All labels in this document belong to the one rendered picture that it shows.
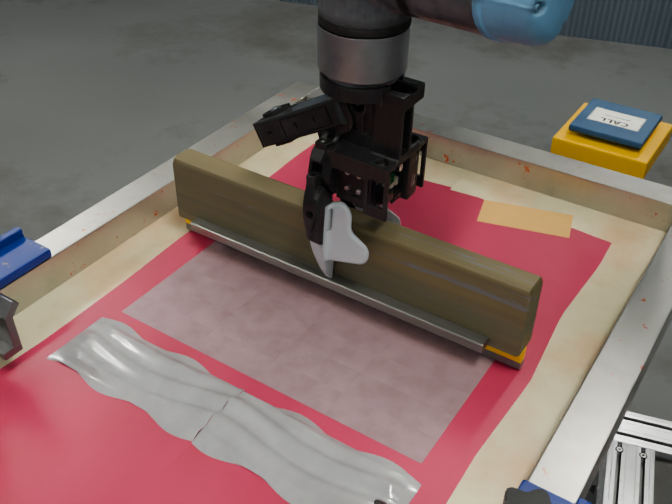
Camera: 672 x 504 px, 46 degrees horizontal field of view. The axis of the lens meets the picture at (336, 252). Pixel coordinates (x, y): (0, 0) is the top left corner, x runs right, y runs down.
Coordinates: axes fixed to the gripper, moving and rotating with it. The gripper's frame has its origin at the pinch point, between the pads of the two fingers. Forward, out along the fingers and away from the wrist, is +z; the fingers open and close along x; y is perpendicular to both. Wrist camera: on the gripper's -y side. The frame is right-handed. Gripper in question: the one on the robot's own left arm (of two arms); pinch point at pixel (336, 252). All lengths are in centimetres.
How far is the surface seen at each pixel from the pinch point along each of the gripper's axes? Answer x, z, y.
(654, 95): 279, 101, -19
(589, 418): -6.3, 0.3, 28.3
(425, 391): -7.7, 4.4, 14.7
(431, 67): 253, 104, -111
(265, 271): -1.7, 5.0, -7.7
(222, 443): -22.3, 4.3, 3.5
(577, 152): 43.6, 5.9, 10.7
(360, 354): -6.9, 4.6, 7.4
